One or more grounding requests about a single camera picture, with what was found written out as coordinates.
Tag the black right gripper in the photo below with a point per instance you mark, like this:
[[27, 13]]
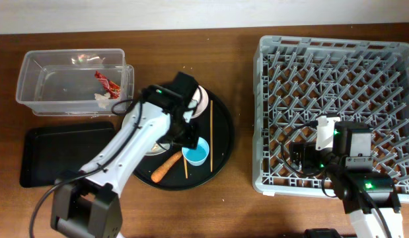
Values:
[[307, 150]]

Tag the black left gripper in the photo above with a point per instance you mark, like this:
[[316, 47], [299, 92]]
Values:
[[190, 139]]

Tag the light blue cup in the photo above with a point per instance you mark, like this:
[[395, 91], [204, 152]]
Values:
[[197, 156]]

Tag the red snack wrapper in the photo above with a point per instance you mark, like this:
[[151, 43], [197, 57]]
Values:
[[109, 86]]

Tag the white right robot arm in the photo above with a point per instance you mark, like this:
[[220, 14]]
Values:
[[342, 153]]

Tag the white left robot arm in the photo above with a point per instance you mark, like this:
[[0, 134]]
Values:
[[86, 203]]

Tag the grey dishwasher rack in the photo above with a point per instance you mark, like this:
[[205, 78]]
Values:
[[297, 79]]

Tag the round black tray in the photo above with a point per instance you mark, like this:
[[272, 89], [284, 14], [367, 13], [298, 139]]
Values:
[[223, 143]]

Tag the left wooden chopstick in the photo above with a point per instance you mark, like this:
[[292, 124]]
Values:
[[185, 167]]

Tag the wooden chopstick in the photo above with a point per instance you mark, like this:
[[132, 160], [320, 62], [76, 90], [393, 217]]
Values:
[[185, 167], [211, 136]]

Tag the peanut shells food scraps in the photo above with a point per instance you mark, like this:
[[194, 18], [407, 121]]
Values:
[[155, 148]]

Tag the white bowl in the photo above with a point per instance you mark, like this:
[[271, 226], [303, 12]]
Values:
[[201, 99]]

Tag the grey plate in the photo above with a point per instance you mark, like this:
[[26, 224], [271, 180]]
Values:
[[150, 124]]

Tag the right wooden chopstick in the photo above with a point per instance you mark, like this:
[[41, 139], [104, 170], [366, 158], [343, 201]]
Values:
[[211, 136]]

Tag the orange carrot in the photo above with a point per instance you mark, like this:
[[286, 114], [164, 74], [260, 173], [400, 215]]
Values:
[[161, 171]]

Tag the black base block bottom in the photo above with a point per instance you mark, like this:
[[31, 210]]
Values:
[[321, 233]]

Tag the white scrap in bin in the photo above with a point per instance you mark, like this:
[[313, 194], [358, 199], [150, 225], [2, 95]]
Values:
[[102, 100]]

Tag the black rectangular tray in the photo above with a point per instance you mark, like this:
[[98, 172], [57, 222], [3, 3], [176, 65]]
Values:
[[49, 151]]

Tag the clear plastic bin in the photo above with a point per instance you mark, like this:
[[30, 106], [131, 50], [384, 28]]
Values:
[[62, 82]]

